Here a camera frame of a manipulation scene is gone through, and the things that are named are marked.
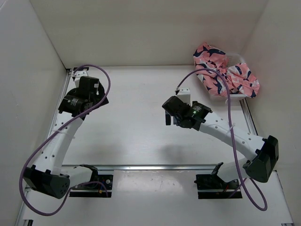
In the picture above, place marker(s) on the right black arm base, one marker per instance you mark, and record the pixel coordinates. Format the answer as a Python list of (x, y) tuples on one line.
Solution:
[(211, 187)]

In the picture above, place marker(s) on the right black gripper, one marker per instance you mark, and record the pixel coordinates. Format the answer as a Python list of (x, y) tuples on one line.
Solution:
[(168, 119)]

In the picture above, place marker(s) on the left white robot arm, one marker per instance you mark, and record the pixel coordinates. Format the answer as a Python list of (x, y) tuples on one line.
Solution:
[(46, 175)]

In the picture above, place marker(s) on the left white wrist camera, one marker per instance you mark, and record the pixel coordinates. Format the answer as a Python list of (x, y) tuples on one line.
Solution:
[(75, 75)]

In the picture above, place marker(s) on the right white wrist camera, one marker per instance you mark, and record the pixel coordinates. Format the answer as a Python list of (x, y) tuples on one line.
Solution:
[(183, 94)]

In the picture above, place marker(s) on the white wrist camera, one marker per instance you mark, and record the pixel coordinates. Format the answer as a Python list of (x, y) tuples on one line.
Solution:
[(183, 94), (75, 75)]

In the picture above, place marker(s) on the white plastic mesh basket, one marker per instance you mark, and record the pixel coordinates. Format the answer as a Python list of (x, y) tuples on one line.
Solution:
[(234, 61)]

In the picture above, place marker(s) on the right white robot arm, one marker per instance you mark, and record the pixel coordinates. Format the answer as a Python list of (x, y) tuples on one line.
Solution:
[(260, 154)]

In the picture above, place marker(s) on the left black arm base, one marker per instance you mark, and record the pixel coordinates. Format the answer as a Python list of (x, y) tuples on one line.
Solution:
[(95, 190)]

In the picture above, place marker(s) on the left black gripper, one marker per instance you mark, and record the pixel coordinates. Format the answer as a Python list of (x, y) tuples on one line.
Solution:
[(100, 94)]

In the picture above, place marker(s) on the pink shark print shorts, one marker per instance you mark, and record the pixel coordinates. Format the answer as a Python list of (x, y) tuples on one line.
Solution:
[(209, 57)]

